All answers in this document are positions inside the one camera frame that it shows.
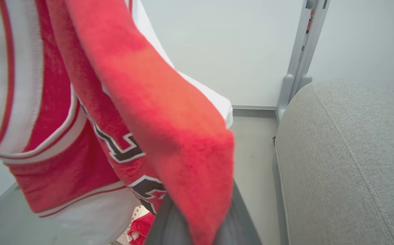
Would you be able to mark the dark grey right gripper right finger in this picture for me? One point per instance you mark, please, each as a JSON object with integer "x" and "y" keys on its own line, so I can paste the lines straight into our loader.
{"x": 239, "y": 228}

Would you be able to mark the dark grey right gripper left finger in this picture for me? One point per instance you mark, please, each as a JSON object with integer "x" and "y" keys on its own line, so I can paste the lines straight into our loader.
{"x": 169, "y": 224}

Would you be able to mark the red white basketball jersey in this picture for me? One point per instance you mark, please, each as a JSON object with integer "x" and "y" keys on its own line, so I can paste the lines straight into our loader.
{"x": 169, "y": 112}

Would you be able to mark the cream perforated laundry basket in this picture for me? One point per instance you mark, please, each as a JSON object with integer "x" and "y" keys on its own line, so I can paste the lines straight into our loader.
{"x": 136, "y": 213}

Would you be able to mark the grey fabric sofa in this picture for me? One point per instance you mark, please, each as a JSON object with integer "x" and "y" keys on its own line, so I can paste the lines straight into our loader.
{"x": 346, "y": 163}

